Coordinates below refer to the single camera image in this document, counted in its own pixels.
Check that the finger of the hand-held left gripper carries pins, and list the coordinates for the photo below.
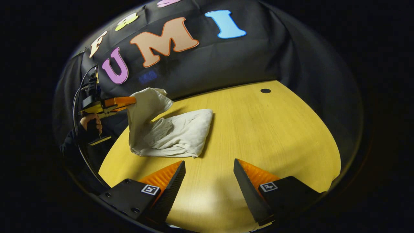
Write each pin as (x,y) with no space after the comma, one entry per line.
(119,101)
(114,111)

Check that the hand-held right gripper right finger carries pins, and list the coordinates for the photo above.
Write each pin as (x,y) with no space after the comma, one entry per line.
(247,191)

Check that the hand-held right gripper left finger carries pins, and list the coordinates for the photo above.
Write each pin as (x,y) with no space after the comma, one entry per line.
(169,191)

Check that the white jeans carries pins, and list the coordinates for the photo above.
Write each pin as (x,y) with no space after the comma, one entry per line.
(181,132)

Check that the black backdrop cloth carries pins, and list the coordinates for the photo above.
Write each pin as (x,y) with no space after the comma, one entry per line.
(258,58)

